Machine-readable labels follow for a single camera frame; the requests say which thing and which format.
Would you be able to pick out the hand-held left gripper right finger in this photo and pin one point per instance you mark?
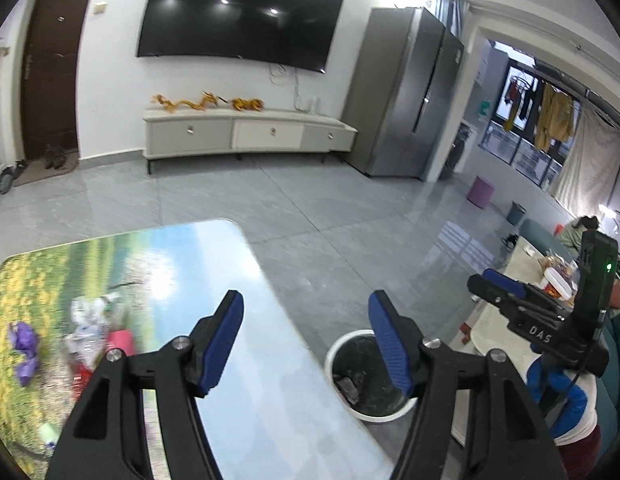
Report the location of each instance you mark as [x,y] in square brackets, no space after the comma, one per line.
[389,345]

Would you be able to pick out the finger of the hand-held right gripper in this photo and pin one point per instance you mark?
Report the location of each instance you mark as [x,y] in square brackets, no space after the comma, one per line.
[489,296]
[504,282]

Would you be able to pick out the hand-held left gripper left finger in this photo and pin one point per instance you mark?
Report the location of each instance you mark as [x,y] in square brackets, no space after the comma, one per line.
[222,345]

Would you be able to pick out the white bin with black liner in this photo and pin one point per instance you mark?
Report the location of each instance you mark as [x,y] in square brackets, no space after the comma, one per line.
[360,360]

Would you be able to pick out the purple plastic bag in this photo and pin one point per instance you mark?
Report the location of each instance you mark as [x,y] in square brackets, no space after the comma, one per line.
[24,350]

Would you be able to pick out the person's right forearm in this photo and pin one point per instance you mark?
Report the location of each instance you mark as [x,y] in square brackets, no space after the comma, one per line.
[582,457]

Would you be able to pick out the person's right hand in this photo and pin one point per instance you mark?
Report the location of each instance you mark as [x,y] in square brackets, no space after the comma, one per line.
[564,400]

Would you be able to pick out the beige coffee table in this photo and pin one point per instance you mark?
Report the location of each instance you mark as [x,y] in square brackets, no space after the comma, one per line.
[494,320]

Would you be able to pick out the teal sofa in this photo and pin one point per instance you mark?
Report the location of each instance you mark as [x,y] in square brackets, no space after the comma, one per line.
[539,237]

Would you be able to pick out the small grey waste bin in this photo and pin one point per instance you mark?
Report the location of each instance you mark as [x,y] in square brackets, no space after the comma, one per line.
[515,214]

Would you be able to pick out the purple stool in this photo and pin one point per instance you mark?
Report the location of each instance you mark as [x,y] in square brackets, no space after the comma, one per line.
[480,192]

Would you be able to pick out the pink packet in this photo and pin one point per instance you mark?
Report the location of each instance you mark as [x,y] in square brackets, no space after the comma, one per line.
[121,342]

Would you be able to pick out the clear crumpled plastic wrapper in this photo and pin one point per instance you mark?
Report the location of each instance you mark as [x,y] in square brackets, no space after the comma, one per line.
[90,320]

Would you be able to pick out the white hanging sheet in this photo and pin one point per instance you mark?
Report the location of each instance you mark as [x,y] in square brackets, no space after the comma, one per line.
[589,160]

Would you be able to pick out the red wrapper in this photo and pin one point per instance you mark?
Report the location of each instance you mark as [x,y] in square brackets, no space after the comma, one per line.
[82,374]

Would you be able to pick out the yellow hanging coat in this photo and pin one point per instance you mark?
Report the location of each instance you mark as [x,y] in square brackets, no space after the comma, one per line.
[554,117]

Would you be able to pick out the grey double-door refrigerator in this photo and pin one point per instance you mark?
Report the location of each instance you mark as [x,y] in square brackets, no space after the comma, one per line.
[404,95]

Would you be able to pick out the white low television cabinet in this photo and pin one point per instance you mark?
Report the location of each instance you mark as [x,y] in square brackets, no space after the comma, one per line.
[250,132]

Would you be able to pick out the golden tiger ornament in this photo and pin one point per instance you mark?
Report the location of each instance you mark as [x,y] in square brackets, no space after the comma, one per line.
[247,105]

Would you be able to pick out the golden dragon ornament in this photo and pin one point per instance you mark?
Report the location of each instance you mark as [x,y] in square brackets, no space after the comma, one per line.
[190,102]

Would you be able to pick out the brown doormat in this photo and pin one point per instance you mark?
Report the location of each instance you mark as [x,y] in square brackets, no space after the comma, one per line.
[40,172]

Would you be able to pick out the pair of brown shoes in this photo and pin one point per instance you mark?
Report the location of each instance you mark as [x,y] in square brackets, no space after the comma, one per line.
[54,157]

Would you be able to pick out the dark slipper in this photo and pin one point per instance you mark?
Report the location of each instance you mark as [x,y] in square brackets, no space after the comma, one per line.
[5,182]

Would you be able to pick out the dark brown entrance door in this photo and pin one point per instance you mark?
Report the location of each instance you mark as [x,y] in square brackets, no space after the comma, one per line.
[55,60]

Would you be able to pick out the black wall television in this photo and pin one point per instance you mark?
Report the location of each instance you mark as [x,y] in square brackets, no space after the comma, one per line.
[240,10]

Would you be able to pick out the wall light switch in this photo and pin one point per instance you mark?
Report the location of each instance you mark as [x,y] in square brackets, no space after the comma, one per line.
[99,8]

